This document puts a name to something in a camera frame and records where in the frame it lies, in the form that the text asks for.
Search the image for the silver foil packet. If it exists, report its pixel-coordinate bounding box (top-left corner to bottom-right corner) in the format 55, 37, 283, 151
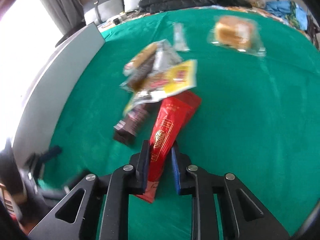
152, 40, 183, 72

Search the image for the yellow snack packet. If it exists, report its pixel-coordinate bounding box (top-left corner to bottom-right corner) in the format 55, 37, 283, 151
123, 59, 197, 115

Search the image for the dark chocolate snack packet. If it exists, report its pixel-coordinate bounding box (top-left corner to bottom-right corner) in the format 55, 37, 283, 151
113, 103, 158, 146

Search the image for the white cardboard box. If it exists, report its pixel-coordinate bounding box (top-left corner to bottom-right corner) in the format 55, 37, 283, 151
12, 23, 105, 166

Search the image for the packaged sliced bread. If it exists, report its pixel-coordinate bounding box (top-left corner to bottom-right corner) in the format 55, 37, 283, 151
208, 15, 266, 57

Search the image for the dark brown snack bar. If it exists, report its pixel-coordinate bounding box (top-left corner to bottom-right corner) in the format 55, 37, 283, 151
120, 53, 156, 92

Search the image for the red snack packet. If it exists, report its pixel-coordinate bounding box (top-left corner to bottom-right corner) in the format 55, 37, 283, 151
138, 90, 201, 203

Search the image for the grey curtain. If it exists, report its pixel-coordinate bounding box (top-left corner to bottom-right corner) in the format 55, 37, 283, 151
40, 0, 84, 35

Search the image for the blue green clothes pile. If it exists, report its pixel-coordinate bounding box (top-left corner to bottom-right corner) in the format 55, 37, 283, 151
265, 1, 308, 31

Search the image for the grey pillow far left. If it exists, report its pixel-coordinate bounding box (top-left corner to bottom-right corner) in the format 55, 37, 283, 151
82, 0, 124, 26

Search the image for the green satin cloth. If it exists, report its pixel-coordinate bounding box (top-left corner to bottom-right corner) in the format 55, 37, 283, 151
41, 9, 319, 234

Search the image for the small clear narrow packet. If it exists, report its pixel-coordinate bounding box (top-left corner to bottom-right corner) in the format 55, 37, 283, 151
173, 23, 190, 52

